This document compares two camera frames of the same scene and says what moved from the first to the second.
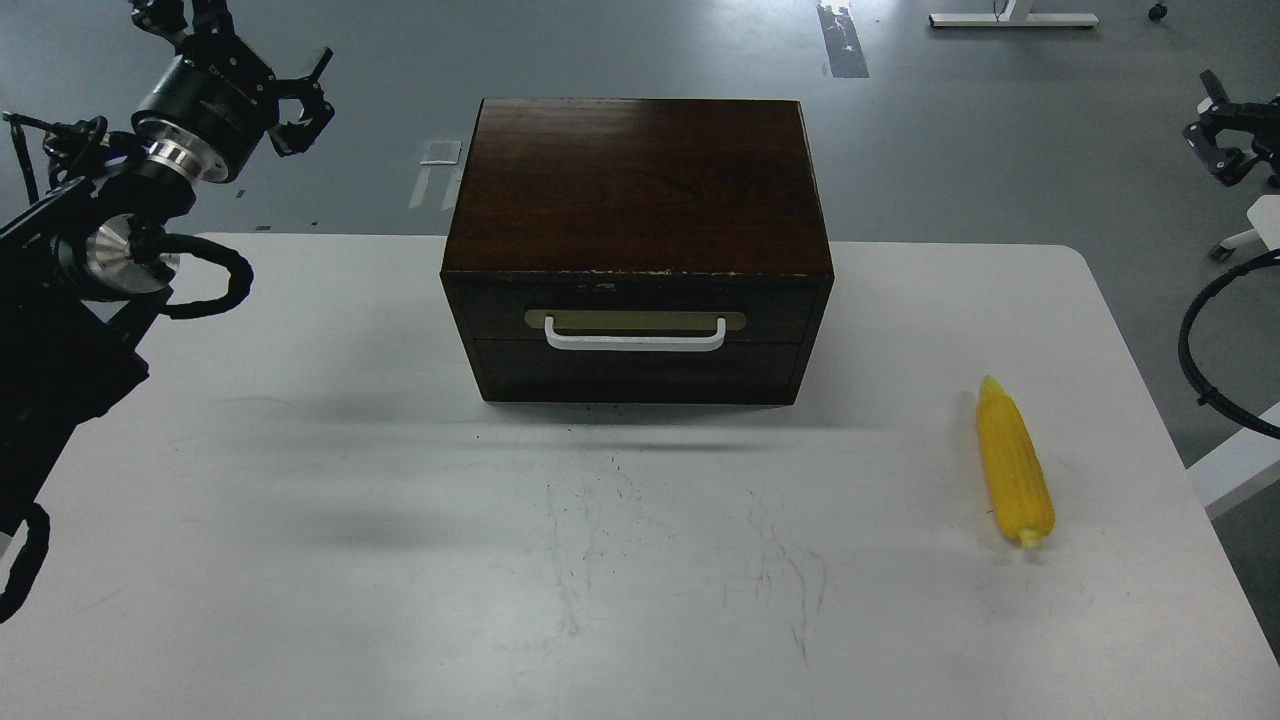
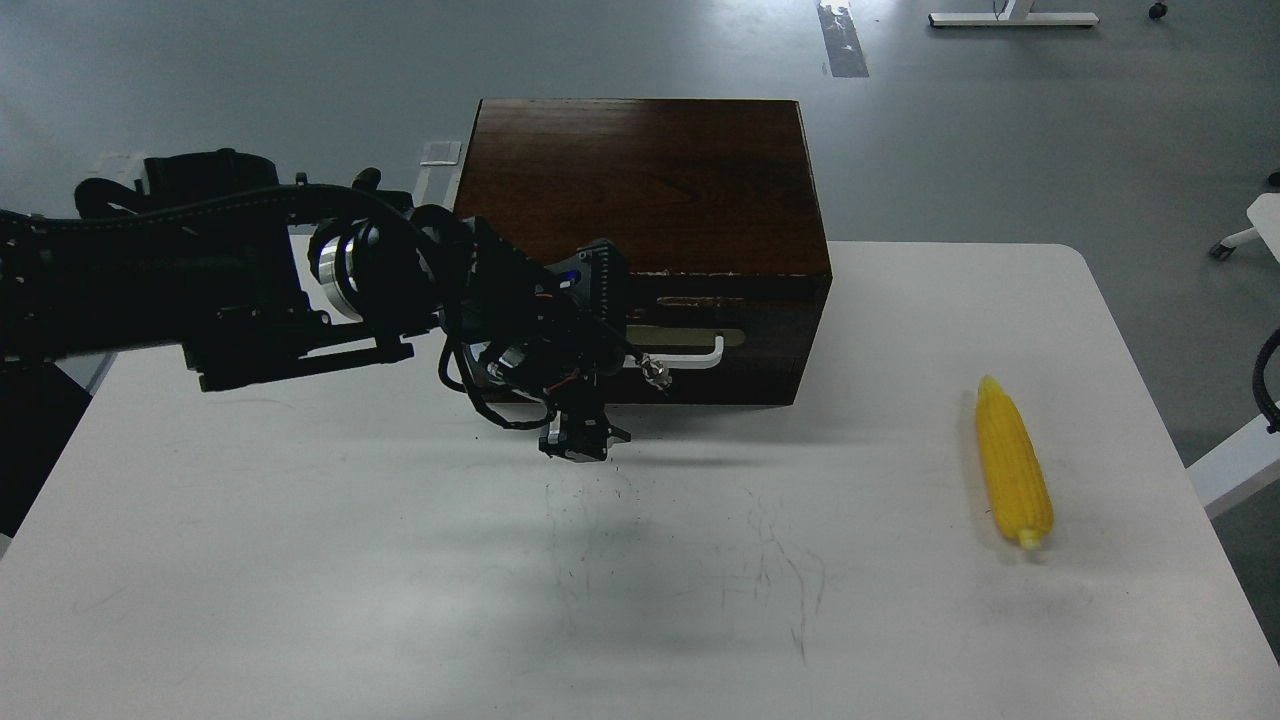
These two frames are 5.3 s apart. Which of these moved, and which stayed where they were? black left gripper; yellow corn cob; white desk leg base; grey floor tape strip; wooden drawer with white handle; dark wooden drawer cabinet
Moved: black left gripper; wooden drawer with white handle
Stayed: yellow corn cob; grey floor tape strip; dark wooden drawer cabinet; white desk leg base
